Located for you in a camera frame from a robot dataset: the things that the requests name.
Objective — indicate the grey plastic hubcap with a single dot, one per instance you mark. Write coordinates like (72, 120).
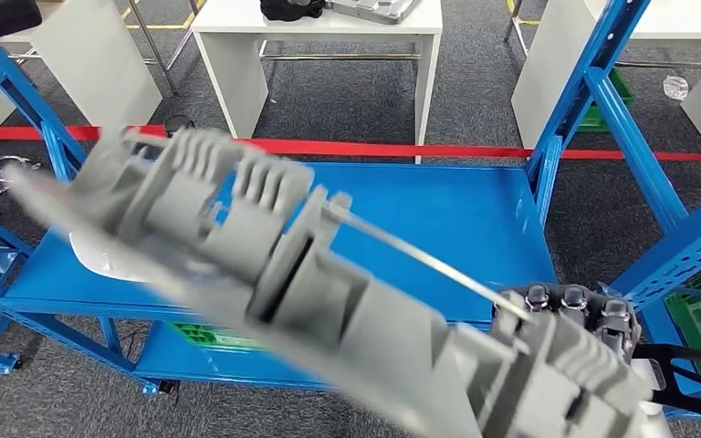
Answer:
(326, 314)

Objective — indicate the crumpled clear plastic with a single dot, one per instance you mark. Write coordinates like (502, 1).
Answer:
(676, 87)

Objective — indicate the black bag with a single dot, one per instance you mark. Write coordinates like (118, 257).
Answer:
(290, 9)

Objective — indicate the white round plastic part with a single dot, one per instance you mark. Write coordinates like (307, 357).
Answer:
(93, 260)

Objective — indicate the grey flat moulded part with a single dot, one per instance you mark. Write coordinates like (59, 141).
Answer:
(374, 9)

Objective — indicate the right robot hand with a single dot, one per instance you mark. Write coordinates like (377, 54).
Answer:
(574, 302)

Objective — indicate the chrome table frame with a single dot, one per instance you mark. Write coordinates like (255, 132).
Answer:
(152, 48)

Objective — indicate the black round stool base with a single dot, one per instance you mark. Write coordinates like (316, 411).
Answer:
(178, 124)

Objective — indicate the blue metal shelf rack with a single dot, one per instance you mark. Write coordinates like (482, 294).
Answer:
(459, 211)

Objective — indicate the black padded seat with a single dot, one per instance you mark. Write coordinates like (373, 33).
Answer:
(0, 15)

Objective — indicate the yellow floor tape line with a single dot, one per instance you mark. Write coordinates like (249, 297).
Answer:
(163, 26)

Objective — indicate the red barrier tape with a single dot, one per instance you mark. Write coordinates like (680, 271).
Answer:
(387, 149)

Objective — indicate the white table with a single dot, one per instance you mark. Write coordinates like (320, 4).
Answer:
(235, 78)
(547, 72)
(96, 60)

